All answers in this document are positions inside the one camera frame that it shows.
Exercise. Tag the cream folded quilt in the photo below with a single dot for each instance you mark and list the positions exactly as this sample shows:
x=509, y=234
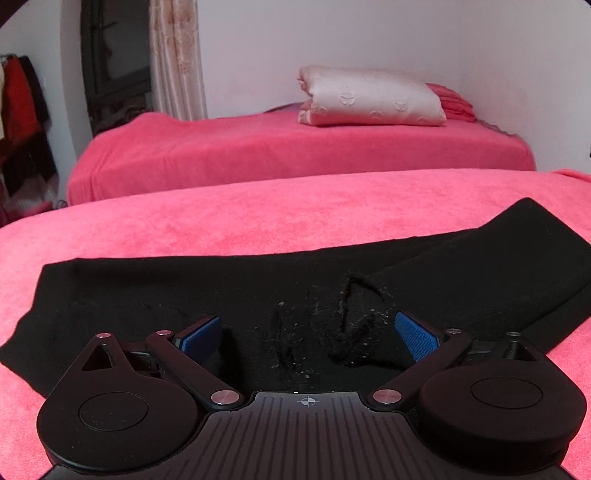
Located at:
x=350, y=96

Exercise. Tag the pink floral curtain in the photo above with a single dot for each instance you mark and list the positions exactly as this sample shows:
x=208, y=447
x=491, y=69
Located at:
x=175, y=65

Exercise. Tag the far pink bed cover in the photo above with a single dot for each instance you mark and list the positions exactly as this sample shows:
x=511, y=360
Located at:
x=156, y=152

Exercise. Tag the hanging red clothes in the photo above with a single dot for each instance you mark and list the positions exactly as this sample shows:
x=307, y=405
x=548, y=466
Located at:
x=28, y=170

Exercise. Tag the dark window frame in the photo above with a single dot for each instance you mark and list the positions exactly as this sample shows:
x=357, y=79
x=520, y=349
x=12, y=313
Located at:
x=115, y=61

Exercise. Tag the near pink bed cover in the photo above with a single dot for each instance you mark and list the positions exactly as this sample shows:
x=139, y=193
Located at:
x=276, y=216

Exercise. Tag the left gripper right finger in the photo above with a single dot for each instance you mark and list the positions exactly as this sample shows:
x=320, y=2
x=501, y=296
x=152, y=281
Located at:
x=476, y=403

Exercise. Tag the folded pink blanket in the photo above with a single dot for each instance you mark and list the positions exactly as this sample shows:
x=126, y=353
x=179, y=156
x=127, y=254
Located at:
x=454, y=105

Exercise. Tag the pink bed cover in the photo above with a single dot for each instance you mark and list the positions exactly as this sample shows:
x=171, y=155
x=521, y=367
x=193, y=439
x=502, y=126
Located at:
x=276, y=216
x=156, y=152

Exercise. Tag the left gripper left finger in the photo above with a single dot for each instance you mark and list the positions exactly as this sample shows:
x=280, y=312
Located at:
x=130, y=406

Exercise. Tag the black pants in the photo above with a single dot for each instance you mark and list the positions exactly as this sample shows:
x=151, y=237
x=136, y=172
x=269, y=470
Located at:
x=317, y=320

